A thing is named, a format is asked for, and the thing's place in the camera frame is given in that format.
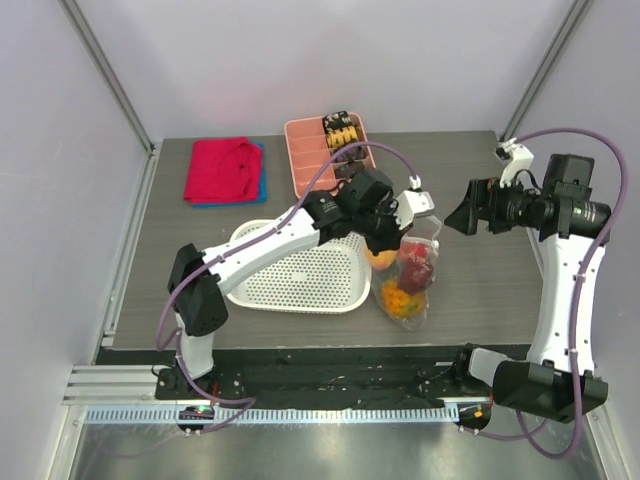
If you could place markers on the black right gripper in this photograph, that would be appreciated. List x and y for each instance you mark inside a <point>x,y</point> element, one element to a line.
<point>480,206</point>

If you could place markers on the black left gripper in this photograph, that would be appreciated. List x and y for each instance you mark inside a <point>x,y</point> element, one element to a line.
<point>392,241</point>

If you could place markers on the yellow orange peach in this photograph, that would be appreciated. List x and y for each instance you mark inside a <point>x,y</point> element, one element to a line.
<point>382,260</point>

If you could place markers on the dark red apple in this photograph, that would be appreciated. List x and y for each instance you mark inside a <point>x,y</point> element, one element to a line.
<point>415,277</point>

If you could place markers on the clear polka dot zip bag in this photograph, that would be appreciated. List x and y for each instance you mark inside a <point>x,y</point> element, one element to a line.
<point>427,230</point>

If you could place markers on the orange toy pineapple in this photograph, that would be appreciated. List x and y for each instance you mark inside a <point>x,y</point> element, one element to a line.
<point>398,303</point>

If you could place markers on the bright red apple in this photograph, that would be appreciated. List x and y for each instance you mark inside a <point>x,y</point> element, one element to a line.
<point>415,251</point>

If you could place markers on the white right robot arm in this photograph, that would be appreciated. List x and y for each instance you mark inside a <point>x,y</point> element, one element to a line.
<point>556,380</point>

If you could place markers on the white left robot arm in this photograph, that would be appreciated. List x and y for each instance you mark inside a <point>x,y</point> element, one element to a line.
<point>200,281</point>

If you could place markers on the black patterned rolled sock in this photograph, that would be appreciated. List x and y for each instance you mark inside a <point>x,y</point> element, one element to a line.
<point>348,169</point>

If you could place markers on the dark brown rolled sock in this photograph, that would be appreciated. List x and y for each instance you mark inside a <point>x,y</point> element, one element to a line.
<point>353,155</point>

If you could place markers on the yellow black rolled sock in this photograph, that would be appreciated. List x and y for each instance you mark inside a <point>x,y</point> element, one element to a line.
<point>340,137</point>

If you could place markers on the pink divided organizer tray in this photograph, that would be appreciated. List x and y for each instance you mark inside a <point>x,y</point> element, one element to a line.
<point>308,152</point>

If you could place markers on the black floral rolled sock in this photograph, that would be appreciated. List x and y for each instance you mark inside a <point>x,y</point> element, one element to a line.
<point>336,121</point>

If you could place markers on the blue folded cloth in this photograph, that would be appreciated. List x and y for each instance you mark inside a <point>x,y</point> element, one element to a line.
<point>261,180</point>

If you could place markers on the magenta folded cloth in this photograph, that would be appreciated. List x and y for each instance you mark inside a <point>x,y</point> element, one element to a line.
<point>220,170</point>

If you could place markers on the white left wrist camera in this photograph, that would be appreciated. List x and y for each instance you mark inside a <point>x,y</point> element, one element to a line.
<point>413,203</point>

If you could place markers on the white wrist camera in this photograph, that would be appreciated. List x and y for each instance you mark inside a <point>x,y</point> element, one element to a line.
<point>514,157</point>
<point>413,203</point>

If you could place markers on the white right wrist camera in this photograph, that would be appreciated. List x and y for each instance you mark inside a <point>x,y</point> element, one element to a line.
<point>514,157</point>

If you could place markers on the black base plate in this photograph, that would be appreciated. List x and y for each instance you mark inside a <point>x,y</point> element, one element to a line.
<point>358,378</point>

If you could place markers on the white slotted cable duct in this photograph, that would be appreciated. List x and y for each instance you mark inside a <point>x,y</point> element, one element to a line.
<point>198,415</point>

